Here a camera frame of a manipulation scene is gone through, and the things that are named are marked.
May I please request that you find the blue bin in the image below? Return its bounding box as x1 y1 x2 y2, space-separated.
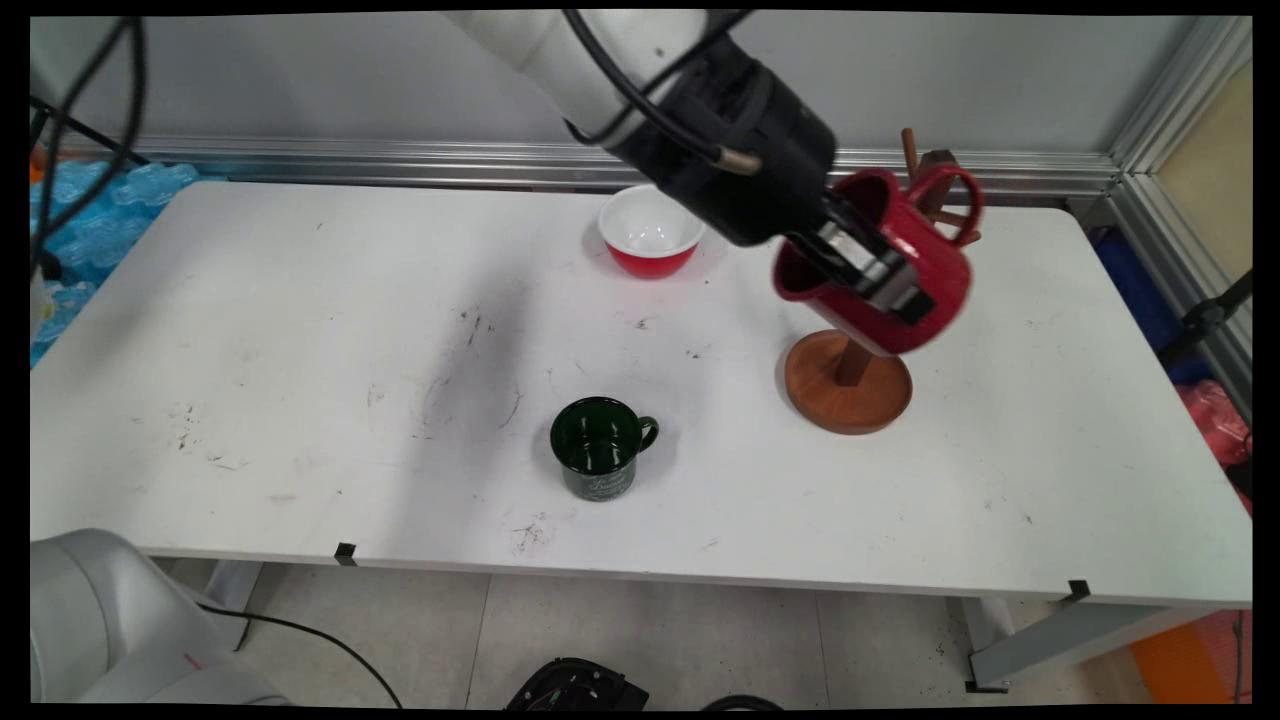
1094 227 1213 387

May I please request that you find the red plastic bag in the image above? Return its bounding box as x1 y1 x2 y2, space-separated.
1175 379 1254 517

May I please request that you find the blue plastic bag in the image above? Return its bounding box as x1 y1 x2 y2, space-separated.
30 162 203 368

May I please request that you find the black device on floor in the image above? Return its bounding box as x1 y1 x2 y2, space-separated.
504 656 652 712

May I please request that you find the wooden mug tree stand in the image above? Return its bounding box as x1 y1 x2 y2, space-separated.
783 126 984 437

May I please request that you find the orange floor object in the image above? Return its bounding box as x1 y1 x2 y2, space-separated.
1129 609 1254 705

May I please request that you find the black floor cable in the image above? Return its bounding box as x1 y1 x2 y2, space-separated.
198 602 404 708

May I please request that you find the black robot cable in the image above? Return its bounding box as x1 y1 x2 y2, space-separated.
30 14 151 281

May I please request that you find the aluminium corner frame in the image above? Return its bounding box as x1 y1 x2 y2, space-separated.
1104 14 1254 421

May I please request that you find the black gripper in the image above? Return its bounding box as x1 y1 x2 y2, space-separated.
703 68 938 327

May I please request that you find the long aluminium frame rail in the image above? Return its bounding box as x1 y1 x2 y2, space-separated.
60 134 1123 198

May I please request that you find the red bowl white inside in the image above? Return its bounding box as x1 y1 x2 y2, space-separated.
598 184 708 280

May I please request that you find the grey slanted table leg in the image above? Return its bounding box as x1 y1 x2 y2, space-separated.
964 594 1219 695

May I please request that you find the large red mug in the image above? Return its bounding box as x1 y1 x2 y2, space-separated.
771 165 987 359

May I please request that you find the dark green enamel mug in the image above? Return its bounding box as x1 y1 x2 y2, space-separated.
549 396 661 503

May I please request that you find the beige panel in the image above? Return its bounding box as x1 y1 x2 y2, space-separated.
1154 58 1254 293

